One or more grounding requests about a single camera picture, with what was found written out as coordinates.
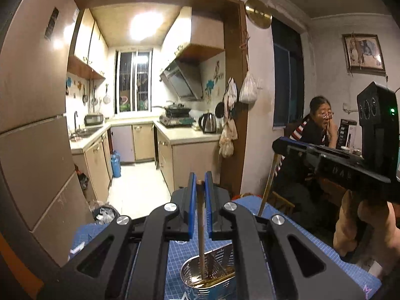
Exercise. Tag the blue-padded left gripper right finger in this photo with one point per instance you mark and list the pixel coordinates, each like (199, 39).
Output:
(218, 227)

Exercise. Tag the black product box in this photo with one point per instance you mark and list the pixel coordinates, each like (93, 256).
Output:
(346, 134)

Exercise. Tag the range hood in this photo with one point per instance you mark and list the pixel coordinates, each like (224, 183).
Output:
(185, 79)

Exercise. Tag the round brass wall clock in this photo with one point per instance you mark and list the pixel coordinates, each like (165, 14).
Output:
(258, 13)

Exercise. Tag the chopstick inside holder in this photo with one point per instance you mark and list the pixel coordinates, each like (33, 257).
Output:
(211, 281)

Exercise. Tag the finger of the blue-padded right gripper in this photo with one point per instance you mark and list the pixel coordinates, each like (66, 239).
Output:
(305, 156)
(286, 144)

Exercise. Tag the framed wall picture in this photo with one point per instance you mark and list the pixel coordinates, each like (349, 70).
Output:
(363, 53)

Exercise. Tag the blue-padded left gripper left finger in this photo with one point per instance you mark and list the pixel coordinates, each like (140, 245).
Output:
(183, 225)

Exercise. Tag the blue grid star tablecloth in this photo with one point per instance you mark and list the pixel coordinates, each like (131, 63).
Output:
(179, 252)

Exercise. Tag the electric kettle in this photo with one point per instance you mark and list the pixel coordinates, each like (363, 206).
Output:
(207, 123)

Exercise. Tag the seated woman with glasses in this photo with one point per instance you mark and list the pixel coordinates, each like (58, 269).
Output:
(317, 128)

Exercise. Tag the blue perforated utensil holder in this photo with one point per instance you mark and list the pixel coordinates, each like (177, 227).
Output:
(217, 263)

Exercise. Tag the light bamboo chopstick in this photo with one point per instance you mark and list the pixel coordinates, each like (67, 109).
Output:
(200, 203)

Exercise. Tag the blue water jug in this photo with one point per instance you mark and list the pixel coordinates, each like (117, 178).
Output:
(116, 164)

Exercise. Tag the kitchen window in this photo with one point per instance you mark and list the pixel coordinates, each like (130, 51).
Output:
(133, 81)

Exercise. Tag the black wok on stove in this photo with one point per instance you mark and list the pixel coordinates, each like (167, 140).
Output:
(175, 110)

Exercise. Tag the silver multi-door refrigerator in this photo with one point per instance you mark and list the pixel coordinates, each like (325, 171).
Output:
(36, 157)

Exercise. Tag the dark curtained window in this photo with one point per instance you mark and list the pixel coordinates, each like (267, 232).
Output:
(289, 80)

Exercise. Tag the hanging white plastic bag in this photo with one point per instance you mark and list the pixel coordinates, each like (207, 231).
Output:
(249, 89)

